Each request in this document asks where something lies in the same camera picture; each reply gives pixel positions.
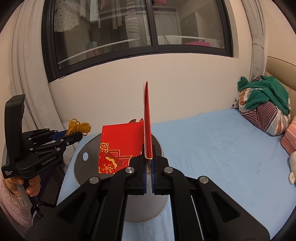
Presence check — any grey curtain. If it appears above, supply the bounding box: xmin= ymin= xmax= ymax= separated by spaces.
xmin=242 ymin=0 xmax=267 ymax=82
xmin=10 ymin=1 xmax=64 ymax=131

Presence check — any black framed window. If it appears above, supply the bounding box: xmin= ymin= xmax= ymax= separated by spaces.
xmin=42 ymin=1 xmax=234 ymax=82

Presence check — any yellow string bundle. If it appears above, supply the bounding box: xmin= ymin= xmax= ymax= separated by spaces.
xmin=65 ymin=118 xmax=92 ymax=137

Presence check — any left grey curtain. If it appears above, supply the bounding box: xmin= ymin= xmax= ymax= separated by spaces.
xmin=10 ymin=1 xmax=64 ymax=131

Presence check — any left hand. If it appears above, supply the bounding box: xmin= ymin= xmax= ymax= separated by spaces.
xmin=4 ymin=174 xmax=41 ymax=197

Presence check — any pink sleeve left forearm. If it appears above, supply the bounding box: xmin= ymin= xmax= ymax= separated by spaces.
xmin=1 ymin=175 xmax=32 ymax=237

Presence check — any white round trash bin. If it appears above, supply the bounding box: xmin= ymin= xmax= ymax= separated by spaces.
xmin=74 ymin=134 xmax=169 ymax=223

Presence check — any pink striped pillow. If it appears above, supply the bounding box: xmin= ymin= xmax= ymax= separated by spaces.
xmin=280 ymin=117 xmax=296 ymax=155

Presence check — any beige bed headboard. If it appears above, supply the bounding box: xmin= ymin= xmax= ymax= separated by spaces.
xmin=265 ymin=56 xmax=296 ymax=90

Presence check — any green knitted garment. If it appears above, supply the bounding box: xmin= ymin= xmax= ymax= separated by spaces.
xmin=237 ymin=75 xmax=290 ymax=115

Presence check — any right grey curtain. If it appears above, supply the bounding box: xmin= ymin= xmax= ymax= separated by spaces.
xmin=242 ymin=0 xmax=267 ymax=82

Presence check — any red paper envelope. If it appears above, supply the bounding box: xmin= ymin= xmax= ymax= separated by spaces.
xmin=98 ymin=82 xmax=153 ymax=174

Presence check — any white plush seal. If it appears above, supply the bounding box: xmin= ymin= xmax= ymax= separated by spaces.
xmin=288 ymin=151 xmax=296 ymax=184

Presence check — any blue bed sheet mattress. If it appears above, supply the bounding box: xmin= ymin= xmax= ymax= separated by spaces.
xmin=56 ymin=108 xmax=296 ymax=241

